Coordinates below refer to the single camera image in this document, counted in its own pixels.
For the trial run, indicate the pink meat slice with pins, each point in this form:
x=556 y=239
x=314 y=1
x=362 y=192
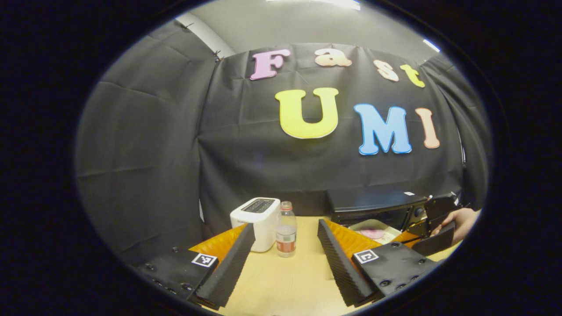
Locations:
x=372 y=233

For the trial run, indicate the black electric oven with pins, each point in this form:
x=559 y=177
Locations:
x=373 y=204

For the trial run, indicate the white toaster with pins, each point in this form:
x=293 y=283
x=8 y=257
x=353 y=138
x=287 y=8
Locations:
x=259 y=221

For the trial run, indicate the large ceiling light panel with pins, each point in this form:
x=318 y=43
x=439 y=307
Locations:
x=338 y=3

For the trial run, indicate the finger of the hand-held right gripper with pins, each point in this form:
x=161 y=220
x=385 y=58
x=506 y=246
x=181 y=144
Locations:
x=434 y=243
x=441 y=206

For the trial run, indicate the small ceiling light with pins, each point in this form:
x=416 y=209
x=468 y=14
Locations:
x=431 y=45

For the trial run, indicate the white rectangular food plate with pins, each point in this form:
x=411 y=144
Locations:
x=386 y=235

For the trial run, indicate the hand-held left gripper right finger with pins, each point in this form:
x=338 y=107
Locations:
x=340 y=263

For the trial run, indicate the clear plastic bottle red label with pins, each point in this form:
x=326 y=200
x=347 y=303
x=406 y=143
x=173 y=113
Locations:
x=286 y=232

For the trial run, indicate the black backdrop cloth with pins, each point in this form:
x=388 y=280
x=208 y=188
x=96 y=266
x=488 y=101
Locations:
x=175 y=153

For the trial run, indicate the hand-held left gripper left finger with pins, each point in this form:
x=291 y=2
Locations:
x=230 y=267

